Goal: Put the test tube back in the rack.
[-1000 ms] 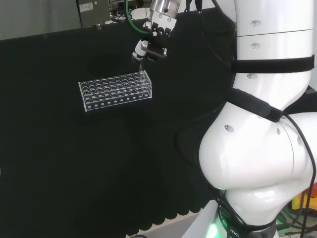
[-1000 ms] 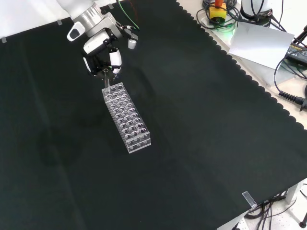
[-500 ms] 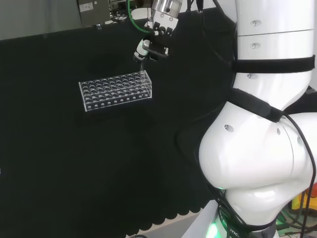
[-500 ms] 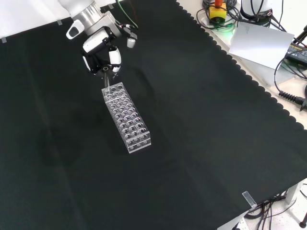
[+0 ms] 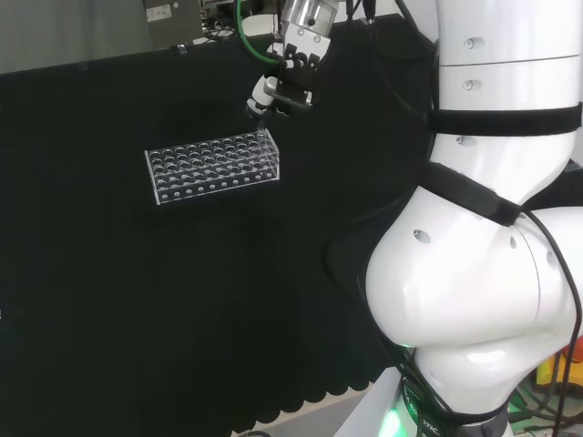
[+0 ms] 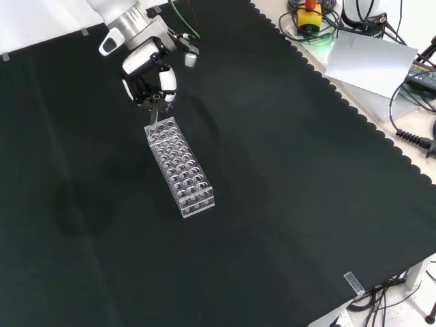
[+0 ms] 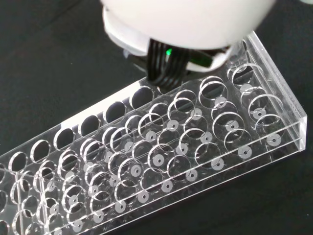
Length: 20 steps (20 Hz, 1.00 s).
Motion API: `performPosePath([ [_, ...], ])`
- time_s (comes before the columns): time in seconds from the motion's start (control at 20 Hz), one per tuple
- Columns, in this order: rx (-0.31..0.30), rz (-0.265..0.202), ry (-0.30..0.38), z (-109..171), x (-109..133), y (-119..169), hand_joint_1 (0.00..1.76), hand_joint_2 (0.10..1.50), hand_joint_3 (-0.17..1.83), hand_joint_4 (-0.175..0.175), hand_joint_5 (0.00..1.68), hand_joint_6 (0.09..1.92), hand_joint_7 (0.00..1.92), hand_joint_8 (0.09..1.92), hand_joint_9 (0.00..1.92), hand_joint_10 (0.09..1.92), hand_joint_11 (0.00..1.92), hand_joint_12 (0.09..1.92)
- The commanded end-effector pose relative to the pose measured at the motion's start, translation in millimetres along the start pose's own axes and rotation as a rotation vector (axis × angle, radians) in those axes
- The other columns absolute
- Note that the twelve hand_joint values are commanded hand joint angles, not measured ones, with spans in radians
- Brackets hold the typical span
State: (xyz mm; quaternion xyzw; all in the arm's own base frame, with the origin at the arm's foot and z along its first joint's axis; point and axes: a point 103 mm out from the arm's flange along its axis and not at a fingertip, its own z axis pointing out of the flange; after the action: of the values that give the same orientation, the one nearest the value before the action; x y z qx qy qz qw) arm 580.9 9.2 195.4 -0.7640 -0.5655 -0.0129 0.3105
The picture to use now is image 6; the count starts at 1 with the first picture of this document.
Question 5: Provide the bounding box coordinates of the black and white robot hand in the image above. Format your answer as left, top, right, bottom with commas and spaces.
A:
121, 17, 202, 113

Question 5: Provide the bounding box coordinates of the green cable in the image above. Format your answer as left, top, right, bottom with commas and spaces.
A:
168, 0, 202, 41

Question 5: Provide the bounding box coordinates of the white cylindrical base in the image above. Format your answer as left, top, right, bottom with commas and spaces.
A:
341, 0, 388, 32

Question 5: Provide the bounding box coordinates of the clear plastic test tube rack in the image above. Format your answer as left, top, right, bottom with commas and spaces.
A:
143, 116, 217, 219

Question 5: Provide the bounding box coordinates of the black power adapter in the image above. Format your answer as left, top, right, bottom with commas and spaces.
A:
404, 57, 436, 95

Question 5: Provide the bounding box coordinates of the black cable with ribbed plug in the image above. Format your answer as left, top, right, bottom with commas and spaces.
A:
389, 80, 436, 153

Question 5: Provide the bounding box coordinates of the pale board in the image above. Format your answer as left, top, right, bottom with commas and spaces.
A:
324, 29, 420, 102

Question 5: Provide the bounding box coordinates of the black cable tangle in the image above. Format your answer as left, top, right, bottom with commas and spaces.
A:
332, 260, 436, 327

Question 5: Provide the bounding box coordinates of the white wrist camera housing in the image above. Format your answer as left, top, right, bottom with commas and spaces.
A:
98, 28, 124, 57

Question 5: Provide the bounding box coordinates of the black tripod leg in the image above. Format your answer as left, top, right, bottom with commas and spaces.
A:
413, 33, 436, 64

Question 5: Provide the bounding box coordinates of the orange and black braided cable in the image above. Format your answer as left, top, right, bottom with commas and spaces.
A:
185, 0, 201, 35

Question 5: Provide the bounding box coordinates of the white bench leg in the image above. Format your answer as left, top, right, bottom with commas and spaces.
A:
406, 261, 426, 292

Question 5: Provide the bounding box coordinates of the black bench cloth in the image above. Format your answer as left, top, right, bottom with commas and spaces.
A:
0, 0, 436, 327

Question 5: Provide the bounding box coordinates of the clear tape strip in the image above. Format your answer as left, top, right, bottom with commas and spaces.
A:
343, 270, 365, 296

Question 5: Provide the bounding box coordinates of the yellow stop button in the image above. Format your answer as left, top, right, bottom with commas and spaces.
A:
296, 0, 322, 34

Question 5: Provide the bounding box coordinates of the clear glass test tube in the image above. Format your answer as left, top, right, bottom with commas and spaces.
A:
148, 102, 160, 129

